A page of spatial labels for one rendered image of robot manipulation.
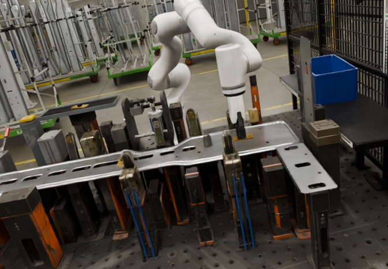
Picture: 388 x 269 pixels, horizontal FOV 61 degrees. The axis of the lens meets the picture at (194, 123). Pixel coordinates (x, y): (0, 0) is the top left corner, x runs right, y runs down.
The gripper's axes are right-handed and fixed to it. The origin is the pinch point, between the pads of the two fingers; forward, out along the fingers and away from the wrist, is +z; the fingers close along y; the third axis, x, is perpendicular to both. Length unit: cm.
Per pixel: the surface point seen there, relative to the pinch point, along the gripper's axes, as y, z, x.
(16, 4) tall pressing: -721, -108, -407
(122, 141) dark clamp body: -21, 3, -50
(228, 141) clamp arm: 12.9, -3.3, -5.6
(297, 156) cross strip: 15.6, 5.3, 15.4
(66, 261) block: 12, 35, -74
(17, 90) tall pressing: -364, 31, -281
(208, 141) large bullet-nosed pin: -3.6, 3.2, -12.3
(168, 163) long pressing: 3.8, 5.5, -28.0
